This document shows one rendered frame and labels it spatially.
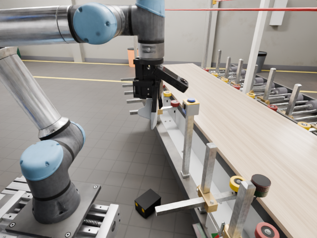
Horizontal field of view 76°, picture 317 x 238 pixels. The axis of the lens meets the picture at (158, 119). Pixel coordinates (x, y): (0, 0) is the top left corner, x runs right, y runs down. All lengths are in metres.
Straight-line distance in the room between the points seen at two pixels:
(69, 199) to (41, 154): 0.18
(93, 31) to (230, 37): 6.71
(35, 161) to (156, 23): 0.50
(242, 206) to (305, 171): 0.61
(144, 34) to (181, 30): 6.42
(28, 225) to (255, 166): 1.04
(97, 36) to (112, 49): 7.15
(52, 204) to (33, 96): 0.34
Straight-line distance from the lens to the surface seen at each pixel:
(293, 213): 1.08
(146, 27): 0.57
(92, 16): 0.44
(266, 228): 0.97
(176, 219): 2.02
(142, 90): 0.62
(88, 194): 0.84
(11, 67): 0.75
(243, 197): 0.77
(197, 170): 1.53
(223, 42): 7.06
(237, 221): 0.85
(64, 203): 0.77
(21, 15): 0.54
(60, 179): 0.71
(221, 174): 1.34
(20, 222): 0.85
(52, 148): 0.70
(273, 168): 1.26
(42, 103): 0.76
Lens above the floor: 1.64
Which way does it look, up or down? 28 degrees down
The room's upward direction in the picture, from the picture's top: straight up
